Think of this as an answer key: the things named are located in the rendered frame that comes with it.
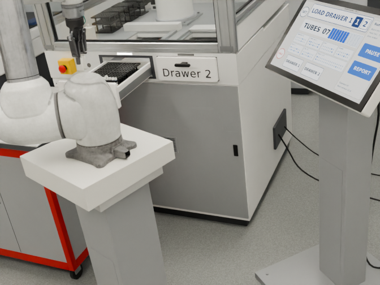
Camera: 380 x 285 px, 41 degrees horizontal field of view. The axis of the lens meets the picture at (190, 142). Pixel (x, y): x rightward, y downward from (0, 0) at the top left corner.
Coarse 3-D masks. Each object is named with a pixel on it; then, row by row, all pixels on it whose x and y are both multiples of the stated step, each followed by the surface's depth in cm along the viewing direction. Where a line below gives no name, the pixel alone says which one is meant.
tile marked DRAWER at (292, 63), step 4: (288, 56) 181; (292, 56) 179; (288, 60) 180; (292, 60) 179; (296, 60) 177; (300, 60) 175; (284, 64) 181; (288, 64) 179; (292, 64) 178; (296, 64) 176; (300, 64) 175; (288, 68) 179; (292, 68) 177; (296, 68) 175
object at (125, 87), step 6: (108, 60) 244; (138, 66) 238; (144, 66) 229; (150, 66) 233; (138, 72) 223; (144, 72) 228; (150, 72) 233; (132, 78) 219; (138, 78) 223; (144, 78) 229; (120, 84) 212; (126, 84) 215; (132, 84) 219; (138, 84) 224; (120, 90) 211; (126, 90) 215; (132, 90) 220; (120, 96) 211
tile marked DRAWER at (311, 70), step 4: (308, 64) 171; (312, 64) 170; (304, 68) 172; (308, 68) 171; (312, 68) 169; (316, 68) 168; (320, 68) 166; (324, 68) 165; (300, 72) 173; (304, 72) 172; (308, 72) 170; (312, 72) 169; (316, 72) 167; (320, 72) 166; (308, 76) 169; (312, 76) 168; (316, 76) 166; (316, 80) 166
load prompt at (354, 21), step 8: (312, 8) 180; (320, 8) 176; (328, 8) 173; (336, 8) 170; (312, 16) 178; (320, 16) 175; (328, 16) 172; (336, 16) 169; (344, 16) 166; (352, 16) 163; (360, 16) 160; (368, 16) 158; (336, 24) 167; (344, 24) 164; (352, 24) 162; (360, 24) 159; (368, 24) 156
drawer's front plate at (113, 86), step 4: (60, 80) 215; (64, 80) 215; (60, 84) 215; (112, 84) 204; (116, 84) 205; (60, 88) 216; (112, 88) 205; (116, 88) 205; (116, 92) 205; (116, 96) 206; (116, 100) 207; (120, 104) 209
